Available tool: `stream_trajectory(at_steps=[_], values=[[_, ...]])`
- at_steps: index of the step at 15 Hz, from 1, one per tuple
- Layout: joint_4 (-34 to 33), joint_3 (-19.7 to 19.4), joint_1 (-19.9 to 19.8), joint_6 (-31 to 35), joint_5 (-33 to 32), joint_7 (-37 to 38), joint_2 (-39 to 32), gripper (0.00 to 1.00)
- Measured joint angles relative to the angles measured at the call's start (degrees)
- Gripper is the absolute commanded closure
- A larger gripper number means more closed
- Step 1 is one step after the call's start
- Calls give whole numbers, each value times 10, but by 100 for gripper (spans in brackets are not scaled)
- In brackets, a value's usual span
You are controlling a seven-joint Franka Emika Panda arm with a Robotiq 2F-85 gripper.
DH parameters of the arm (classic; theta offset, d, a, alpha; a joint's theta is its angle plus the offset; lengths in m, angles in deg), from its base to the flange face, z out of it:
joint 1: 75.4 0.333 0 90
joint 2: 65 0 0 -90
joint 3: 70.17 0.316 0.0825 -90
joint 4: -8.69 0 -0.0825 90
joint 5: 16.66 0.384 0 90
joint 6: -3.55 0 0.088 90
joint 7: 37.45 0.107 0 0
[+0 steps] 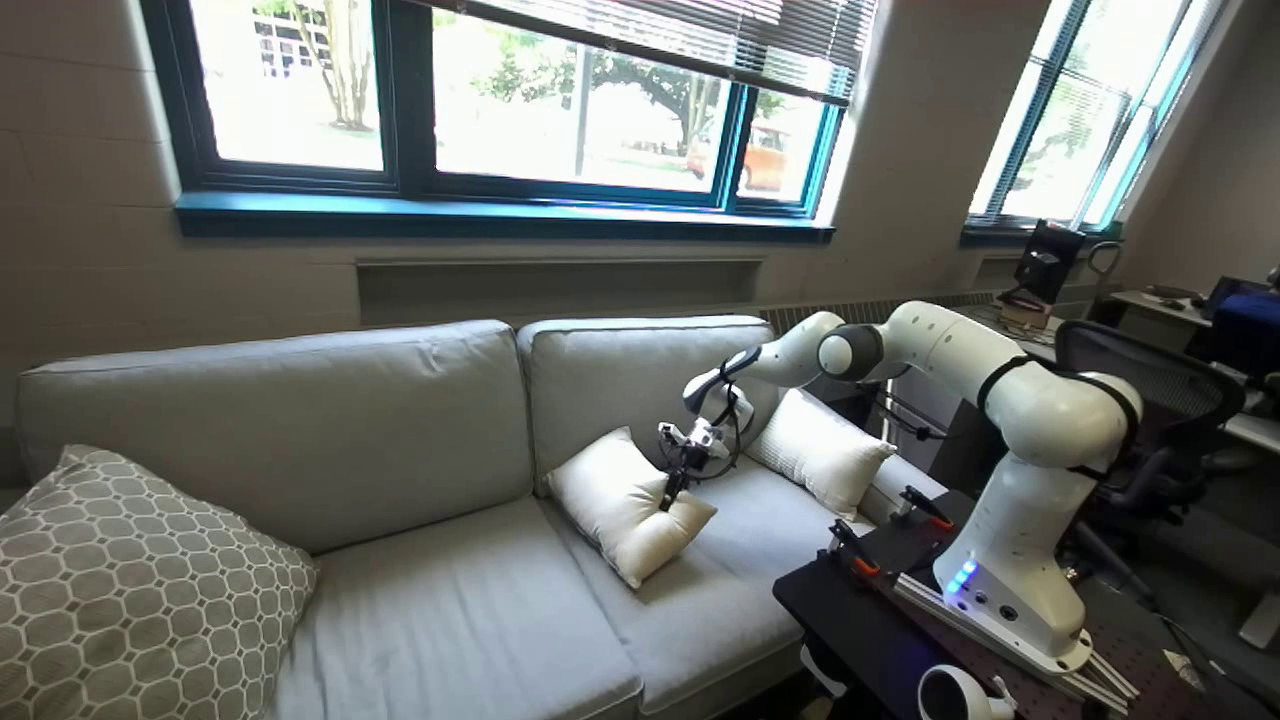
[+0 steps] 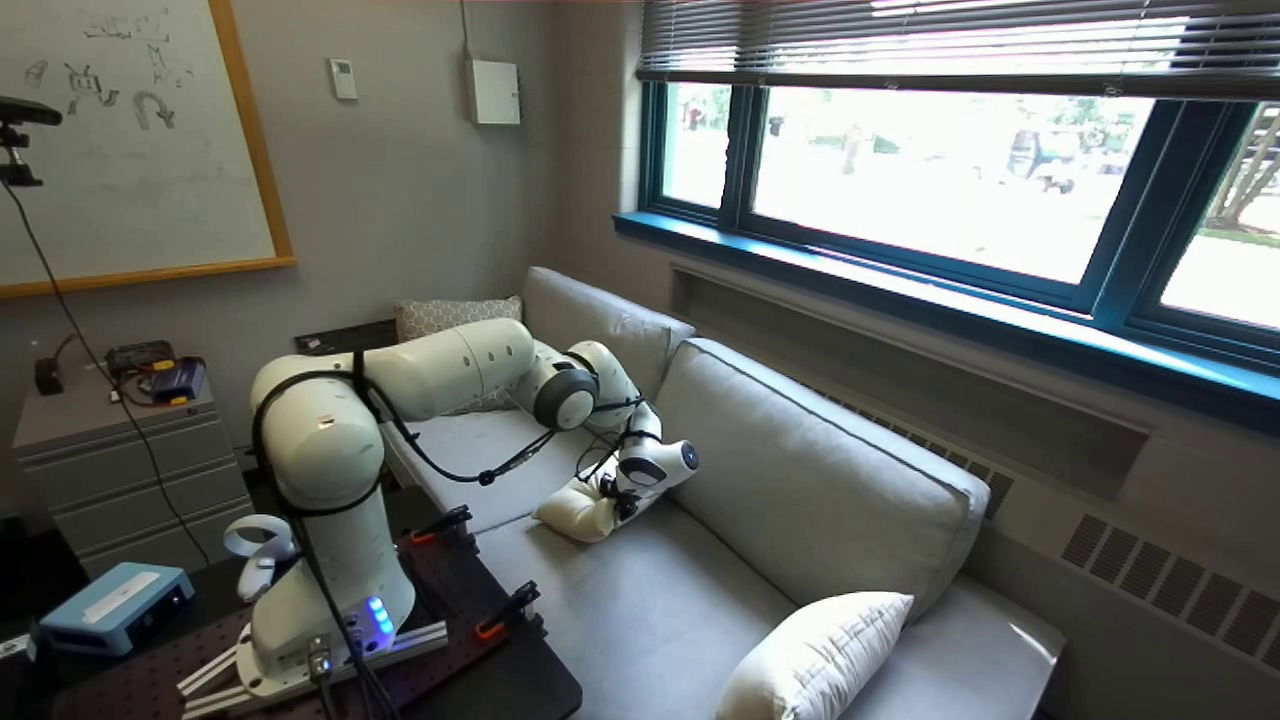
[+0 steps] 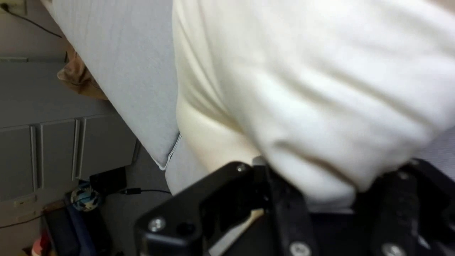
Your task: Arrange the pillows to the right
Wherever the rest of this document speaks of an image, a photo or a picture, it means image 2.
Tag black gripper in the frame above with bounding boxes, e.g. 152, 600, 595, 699
595, 469, 653, 519

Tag small cream pillow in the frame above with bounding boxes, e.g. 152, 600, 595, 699
536, 475, 633, 548

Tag large cream pillow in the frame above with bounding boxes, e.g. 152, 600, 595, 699
713, 588, 919, 720

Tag orange black clamp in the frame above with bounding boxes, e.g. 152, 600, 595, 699
473, 577, 546, 644
396, 500, 478, 553

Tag black robot table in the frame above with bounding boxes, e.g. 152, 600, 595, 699
0, 486, 587, 720

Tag grey fabric sofa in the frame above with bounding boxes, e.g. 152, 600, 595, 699
363, 260, 1071, 720

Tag white VR controller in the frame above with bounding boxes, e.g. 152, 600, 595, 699
222, 513, 301, 605

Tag blue purple gadget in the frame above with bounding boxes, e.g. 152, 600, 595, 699
135, 355, 214, 408

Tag grey drawer cabinet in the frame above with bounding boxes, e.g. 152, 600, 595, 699
9, 365, 261, 580

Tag black orange device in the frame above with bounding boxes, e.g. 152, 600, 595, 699
104, 337, 180, 386

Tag light blue box device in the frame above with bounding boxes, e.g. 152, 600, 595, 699
37, 557, 202, 660

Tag dark window blinds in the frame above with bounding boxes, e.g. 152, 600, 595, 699
638, 0, 1280, 104

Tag grey radiator cover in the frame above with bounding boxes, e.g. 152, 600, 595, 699
666, 255, 1280, 720

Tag small black stand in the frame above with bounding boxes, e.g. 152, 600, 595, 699
30, 332, 74, 401

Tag wood framed whiteboard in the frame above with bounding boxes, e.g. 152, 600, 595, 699
0, 0, 301, 304

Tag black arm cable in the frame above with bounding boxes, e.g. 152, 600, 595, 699
249, 350, 648, 524

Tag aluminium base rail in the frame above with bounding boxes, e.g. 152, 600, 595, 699
178, 617, 452, 720

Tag black wall power strip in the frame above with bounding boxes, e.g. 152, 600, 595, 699
291, 316, 401, 360

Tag white wall box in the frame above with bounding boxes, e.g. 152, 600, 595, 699
456, 0, 530, 131

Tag white wall thermostat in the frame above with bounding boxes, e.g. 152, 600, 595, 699
323, 54, 363, 107

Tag teal window frame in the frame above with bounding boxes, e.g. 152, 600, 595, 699
611, 71, 1280, 408

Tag black camera on stand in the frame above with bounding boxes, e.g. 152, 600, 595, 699
0, 94, 69, 193

